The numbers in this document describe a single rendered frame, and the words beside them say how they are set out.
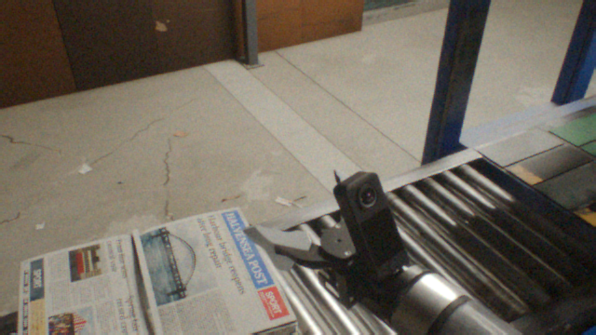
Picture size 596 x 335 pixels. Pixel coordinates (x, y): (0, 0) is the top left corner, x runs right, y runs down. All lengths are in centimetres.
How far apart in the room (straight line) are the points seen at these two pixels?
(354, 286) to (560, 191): 100
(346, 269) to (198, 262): 35
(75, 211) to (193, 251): 189
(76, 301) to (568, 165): 130
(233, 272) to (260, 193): 183
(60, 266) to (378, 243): 55
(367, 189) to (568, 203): 102
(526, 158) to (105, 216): 187
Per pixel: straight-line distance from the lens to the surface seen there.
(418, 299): 54
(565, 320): 121
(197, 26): 391
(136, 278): 87
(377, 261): 56
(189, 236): 92
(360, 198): 53
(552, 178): 159
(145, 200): 271
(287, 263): 63
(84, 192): 287
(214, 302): 81
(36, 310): 88
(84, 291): 88
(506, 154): 163
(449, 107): 167
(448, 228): 133
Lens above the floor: 165
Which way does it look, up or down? 36 degrees down
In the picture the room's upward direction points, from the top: straight up
